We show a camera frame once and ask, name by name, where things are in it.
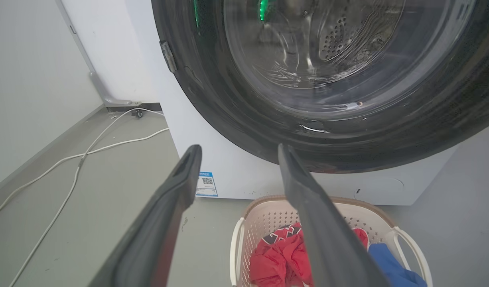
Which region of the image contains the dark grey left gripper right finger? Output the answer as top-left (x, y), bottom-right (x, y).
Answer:
top-left (278, 143), bottom-right (390, 287)

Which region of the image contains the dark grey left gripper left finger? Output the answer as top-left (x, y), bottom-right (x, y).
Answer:
top-left (88, 144), bottom-right (203, 287)

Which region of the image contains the white washing machine body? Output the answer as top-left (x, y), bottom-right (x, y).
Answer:
top-left (124, 0), bottom-right (457, 206)

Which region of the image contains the round black washing machine door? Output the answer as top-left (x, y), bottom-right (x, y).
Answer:
top-left (151, 0), bottom-right (489, 174)

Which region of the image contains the red garment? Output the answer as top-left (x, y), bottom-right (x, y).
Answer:
top-left (249, 222), bottom-right (369, 287)

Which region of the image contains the cream perforated laundry basket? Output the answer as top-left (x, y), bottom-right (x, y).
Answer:
top-left (230, 195), bottom-right (433, 287)

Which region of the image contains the blue QR code sticker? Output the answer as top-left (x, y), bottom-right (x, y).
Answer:
top-left (195, 171), bottom-right (219, 197)

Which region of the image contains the blue garment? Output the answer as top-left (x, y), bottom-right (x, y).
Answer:
top-left (368, 243), bottom-right (428, 287)

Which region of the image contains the grey metal stand leg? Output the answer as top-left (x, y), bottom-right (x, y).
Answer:
top-left (55, 0), bottom-right (142, 107)

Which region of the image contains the white power cable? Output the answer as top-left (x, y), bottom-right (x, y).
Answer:
top-left (8, 108), bottom-right (165, 287)
top-left (0, 128), bottom-right (170, 220)

